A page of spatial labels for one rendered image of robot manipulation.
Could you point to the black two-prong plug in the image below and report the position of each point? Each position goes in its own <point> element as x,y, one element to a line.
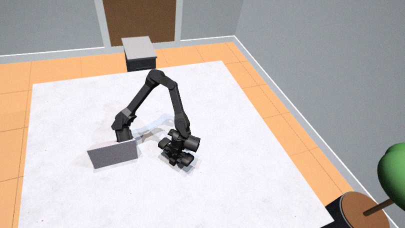
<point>173,160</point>

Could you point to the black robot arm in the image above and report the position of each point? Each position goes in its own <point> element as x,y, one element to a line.
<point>180,136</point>

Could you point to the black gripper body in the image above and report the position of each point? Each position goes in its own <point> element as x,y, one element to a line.
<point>186,158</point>

